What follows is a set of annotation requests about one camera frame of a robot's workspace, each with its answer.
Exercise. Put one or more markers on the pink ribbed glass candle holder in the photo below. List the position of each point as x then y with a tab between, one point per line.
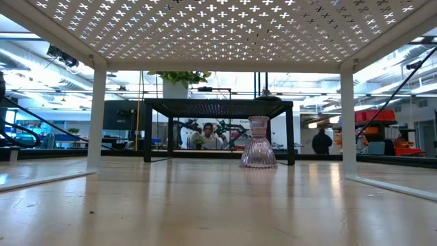
258	150

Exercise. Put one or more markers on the black cone-base candlestick holder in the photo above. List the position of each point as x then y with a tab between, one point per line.
267	96

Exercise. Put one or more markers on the person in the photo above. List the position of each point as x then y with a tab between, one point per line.
321	141
208	130

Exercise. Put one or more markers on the black metal shelf riser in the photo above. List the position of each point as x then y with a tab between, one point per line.
218	107

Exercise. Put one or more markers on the small background potted plant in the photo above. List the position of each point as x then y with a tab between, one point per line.
198	140

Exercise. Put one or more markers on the green plant in white pot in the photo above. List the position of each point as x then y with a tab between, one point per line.
175	89

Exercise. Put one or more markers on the white perforated metal shelf riser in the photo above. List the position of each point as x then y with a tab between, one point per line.
218	66

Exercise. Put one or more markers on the black monitor panel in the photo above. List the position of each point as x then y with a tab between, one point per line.
124	116

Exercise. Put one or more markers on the red storage bins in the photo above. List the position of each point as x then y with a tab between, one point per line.
375	115

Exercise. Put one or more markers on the black ceiling-mounted device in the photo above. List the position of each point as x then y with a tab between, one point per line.
63	56

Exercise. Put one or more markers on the orange storage bins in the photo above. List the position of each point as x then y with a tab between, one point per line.
408	151

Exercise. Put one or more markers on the black table edge rail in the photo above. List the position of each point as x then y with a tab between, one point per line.
51	153

